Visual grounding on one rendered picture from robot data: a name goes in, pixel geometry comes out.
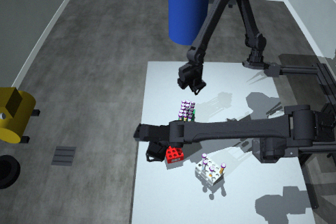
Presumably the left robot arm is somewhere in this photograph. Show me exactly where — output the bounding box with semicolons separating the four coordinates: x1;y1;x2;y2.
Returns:
133;104;335;160

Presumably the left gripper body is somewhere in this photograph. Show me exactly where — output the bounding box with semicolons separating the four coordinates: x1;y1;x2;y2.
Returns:
146;141;169;162

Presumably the red tube rack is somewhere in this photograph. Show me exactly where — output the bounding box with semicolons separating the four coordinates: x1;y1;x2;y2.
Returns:
165;146;184;164

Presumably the orange tube with purple cap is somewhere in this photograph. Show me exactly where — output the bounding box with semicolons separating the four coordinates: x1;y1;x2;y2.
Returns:
219;163;226;173

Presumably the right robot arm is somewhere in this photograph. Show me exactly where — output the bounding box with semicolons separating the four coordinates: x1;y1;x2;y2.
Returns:
178;0;266;89

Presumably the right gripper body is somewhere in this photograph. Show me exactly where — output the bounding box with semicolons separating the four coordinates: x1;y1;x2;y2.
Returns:
189;76;206;90

